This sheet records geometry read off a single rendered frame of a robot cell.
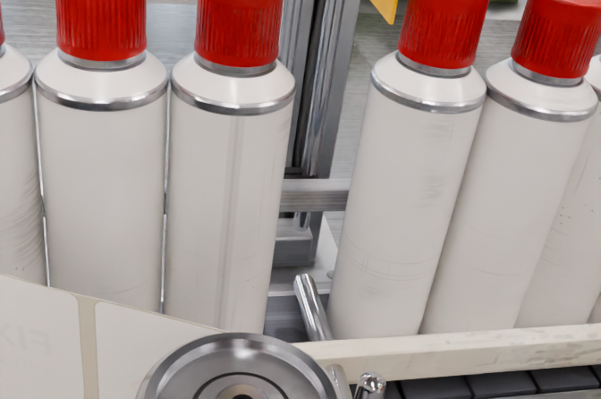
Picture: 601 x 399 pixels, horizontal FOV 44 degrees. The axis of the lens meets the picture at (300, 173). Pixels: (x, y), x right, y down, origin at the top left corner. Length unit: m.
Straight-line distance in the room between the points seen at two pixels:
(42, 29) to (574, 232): 0.66
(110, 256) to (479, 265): 0.17
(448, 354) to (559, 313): 0.08
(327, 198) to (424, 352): 0.09
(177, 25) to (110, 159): 0.63
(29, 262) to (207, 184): 0.09
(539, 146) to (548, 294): 0.11
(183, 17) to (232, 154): 0.66
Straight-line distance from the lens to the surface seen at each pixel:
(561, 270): 0.41
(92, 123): 0.29
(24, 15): 0.94
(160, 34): 0.89
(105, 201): 0.31
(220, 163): 0.30
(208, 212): 0.31
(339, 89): 0.47
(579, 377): 0.45
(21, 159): 0.31
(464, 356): 0.39
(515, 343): 0.40
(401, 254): 0.35
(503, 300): 0.39
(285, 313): 0.43
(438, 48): 0.31
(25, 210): 0.32
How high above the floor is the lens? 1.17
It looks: 32 degrees down
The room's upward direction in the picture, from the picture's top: 8 degrees clockwise
